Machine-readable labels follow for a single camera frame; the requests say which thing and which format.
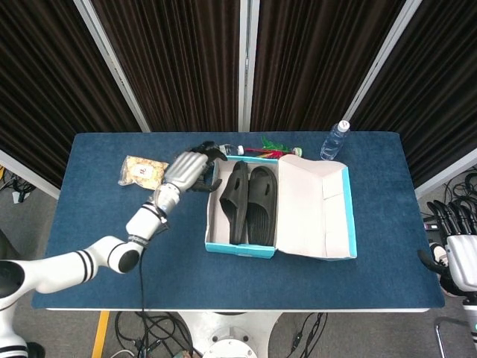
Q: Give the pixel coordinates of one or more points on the clear bag of snacks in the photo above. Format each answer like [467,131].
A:
[143,171]

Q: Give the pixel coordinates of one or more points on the yellow floor tape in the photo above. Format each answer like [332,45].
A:
[100,333]

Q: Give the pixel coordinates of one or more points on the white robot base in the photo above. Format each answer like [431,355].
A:
[231,328]

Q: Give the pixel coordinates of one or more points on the clear plastic water bottle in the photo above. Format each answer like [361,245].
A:
[333,141]

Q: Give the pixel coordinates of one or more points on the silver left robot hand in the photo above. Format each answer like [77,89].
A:
[184,169]

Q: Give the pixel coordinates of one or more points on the black shoe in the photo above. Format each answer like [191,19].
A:
[36,350]

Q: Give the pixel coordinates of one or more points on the grey metal tube frame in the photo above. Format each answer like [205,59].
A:
[441,335]

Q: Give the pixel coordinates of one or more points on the white partition post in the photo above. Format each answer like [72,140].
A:
[112,63]
[447,173]
[26,173]
[384,63]
[247,63]

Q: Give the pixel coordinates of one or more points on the blue felt table cover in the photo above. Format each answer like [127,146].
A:
[298,283]

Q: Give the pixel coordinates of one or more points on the small clear plastic bottle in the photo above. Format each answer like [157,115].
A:
[233,150]

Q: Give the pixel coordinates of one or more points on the colourful feather shuttlecock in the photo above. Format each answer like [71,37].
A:
[272,151]

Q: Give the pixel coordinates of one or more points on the blue and white shoebox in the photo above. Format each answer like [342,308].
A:
[309,209]

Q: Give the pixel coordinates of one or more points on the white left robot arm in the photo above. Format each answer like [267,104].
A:
[74,261]

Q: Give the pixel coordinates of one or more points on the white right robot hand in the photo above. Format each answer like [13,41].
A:
[462,261]

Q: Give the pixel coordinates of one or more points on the dark brown curtain panel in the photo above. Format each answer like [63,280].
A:
[179,63]
[316,63]
[48,82]
[436,82]

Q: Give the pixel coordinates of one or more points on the black rubber slipper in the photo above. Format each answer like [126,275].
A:
[234,209]
[262,216]

